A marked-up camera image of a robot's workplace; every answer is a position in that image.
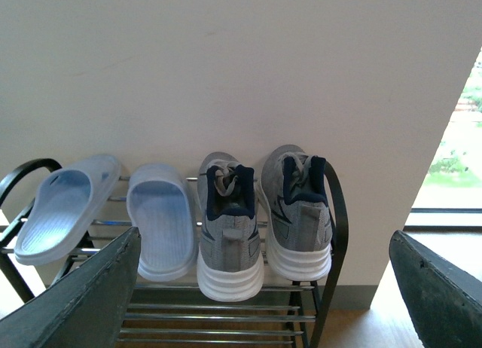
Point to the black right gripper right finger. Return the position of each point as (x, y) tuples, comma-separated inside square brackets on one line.
[(443, 301)]

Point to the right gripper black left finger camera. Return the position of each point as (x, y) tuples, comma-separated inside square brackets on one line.
[(86, 307)]

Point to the grey sneaker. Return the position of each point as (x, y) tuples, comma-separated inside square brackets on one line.
[(291, 191), (230, 266)]

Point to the black metal shoe rack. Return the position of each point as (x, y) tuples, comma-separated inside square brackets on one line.
[(285, 314)]

